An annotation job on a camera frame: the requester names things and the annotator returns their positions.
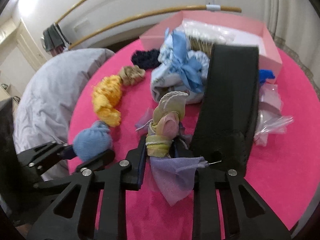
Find light blue scrunchie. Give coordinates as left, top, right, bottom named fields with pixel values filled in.
left=73, top=121, right=113, bottom=162

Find yellow knit scrunchie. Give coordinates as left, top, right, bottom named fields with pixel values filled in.
left=92, top=75, right=122, bottom=127

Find pastel organza scrunchie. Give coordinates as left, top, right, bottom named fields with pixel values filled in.
left=136, top=91, right=208, bottom=206

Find black fabric pouch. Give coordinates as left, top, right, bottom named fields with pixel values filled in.
left=190, top=45, right=259, bottom=176

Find beige satin scrunchie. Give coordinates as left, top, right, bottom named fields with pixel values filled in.
left=118, top=65, right=145, bottom=86

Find blue cartoon drawstring bag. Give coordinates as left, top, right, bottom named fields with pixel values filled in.
left=150, top=29, right=209, bottom=104

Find royal blue knit cloth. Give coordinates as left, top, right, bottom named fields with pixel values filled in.
left=259, top=69, right=276, bottom=86

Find cotton swab bag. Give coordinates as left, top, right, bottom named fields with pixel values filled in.
left=181, top=19, right=235, bottom=57

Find pink round table cover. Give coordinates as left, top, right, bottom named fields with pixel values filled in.
left=68, top=40, right=319, bottom=239

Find grey white pillow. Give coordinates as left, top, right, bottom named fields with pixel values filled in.
left=12, top=48, right=116, bottom=181

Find clear plastic zip bag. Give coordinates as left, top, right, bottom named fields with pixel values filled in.
left=254, top=83, right=294, bottom=146

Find navy blue scrunchie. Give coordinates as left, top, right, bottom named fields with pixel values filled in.
left=131, top=49, right=161, bottom=70

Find grey clothes on barre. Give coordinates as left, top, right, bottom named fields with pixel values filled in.
left=43, top=23, right=70, bottom=55

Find cream door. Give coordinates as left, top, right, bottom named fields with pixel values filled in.
left=0, top=17, right=48, bottom=93

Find pink cardboard box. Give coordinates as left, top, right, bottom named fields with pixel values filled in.
left=140, top=11, right=282, bottom=83

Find white barre stand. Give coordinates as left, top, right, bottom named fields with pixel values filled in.
left=206, top=0, right=222, bottom=12

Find lower wooden ballet barre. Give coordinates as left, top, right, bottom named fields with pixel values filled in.
left=68, top=4, right=242, bottom=50

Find white lace trimmed curtain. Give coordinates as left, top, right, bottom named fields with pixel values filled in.
left=262, top=0, right=320, bottom=91

